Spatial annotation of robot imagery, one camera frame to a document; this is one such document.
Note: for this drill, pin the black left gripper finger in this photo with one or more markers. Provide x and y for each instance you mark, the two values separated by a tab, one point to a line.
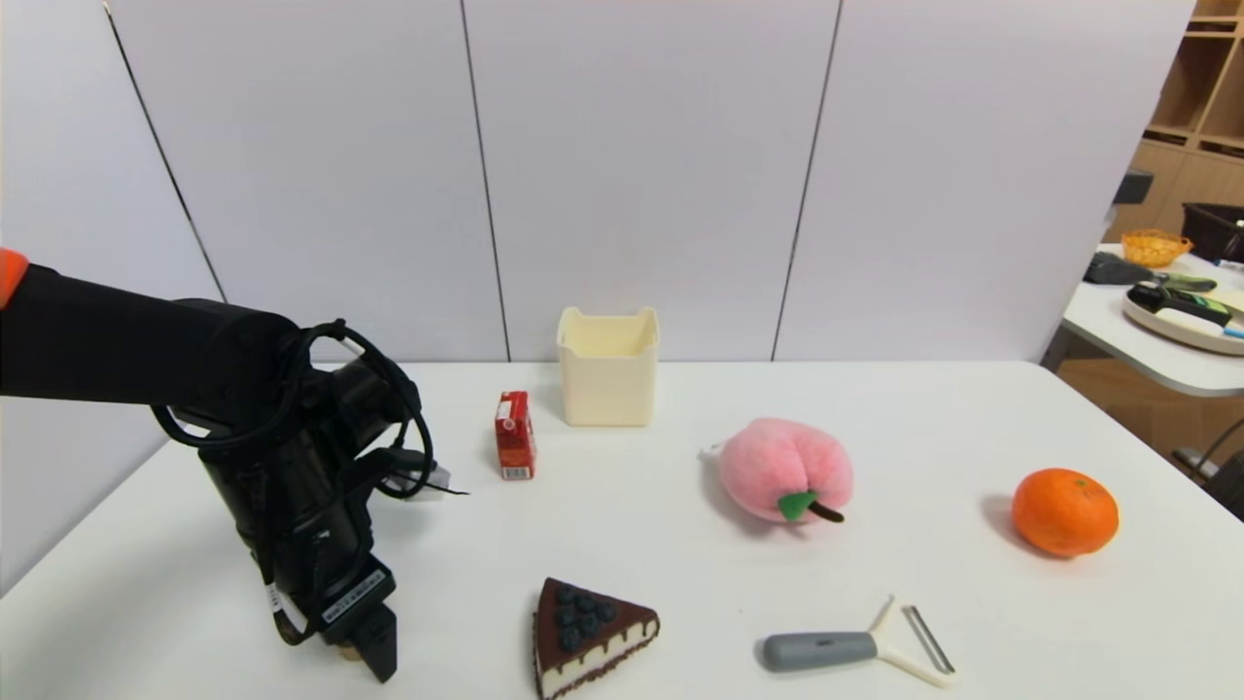
379	647

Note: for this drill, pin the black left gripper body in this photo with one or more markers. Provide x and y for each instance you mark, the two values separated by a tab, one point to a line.
357	600

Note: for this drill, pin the small brown walnut-like object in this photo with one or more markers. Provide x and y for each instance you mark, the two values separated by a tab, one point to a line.
348	652

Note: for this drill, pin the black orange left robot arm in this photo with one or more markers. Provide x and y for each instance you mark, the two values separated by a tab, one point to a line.
117	340

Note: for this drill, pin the cream white plastic box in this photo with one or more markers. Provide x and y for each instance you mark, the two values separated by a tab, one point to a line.
607	389

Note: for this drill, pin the small black box device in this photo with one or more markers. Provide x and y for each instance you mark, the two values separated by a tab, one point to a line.
1131	186

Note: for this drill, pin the chocolate blueberry cake slice toy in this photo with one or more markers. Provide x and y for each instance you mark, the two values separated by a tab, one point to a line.
583	637

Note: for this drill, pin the red juice carton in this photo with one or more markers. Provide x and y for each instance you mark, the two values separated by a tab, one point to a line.
514	442

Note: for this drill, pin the pink plush peach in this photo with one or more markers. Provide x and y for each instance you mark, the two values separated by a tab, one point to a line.
773	462

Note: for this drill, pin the orange fruit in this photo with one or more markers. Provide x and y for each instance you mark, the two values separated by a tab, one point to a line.
1064	511

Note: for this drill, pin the white side table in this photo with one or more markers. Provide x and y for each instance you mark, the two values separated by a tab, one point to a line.
1147	360

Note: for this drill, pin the round beige tray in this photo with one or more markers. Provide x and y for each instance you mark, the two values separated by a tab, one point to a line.
1166	331

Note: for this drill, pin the black chair base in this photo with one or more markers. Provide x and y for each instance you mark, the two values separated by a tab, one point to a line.
1226	481

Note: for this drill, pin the black green tool on tray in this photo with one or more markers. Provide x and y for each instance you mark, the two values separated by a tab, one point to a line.
1178	303

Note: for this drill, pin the white blue item on tray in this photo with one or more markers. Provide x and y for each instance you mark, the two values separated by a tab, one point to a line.
1234	331

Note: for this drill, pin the black plastic basket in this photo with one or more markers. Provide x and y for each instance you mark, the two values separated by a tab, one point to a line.
1213	231

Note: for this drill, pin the wooden shelf unit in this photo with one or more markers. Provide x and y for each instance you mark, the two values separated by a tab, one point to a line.
1200	107

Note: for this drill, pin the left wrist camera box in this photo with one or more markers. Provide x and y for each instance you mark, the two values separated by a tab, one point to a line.
420	478

